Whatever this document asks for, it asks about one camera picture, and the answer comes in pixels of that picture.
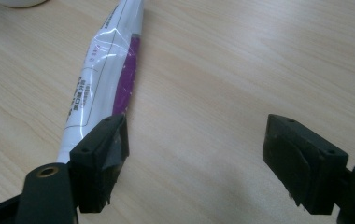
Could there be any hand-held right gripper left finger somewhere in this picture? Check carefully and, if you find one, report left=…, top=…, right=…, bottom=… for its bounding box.
left=69, top=113, right=130, bottom=215

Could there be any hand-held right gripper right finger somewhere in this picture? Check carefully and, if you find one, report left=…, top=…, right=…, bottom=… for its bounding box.
left=262, top=113, right=349, bottom=216

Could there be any white and purple toothpaste tube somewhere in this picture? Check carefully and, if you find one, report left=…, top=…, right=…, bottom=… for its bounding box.
left=56, top=0, right=146, bottom=164

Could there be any white cup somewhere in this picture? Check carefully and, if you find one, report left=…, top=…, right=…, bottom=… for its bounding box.
left=0, top=0, right=48, bottom=9

